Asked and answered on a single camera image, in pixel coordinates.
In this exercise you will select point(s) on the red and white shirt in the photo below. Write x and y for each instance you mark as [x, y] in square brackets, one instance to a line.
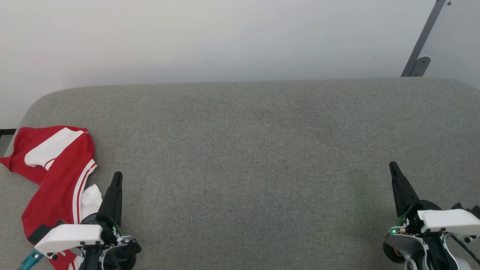
[60, 180]

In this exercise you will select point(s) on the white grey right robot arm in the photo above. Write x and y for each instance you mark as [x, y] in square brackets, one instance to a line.
[462, 264]

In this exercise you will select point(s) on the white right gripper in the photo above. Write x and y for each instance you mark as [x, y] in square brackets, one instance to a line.
[446, 221]

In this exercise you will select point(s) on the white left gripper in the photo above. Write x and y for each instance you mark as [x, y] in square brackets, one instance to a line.
[69, 236]

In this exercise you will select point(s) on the black floor border strip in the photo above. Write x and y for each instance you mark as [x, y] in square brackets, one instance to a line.
[6, 132]

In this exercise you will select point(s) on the grey fabric sofa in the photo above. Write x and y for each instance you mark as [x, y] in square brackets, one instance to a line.
[247, 168]

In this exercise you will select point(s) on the grey metal bar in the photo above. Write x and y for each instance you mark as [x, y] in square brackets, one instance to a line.
[422, 41]

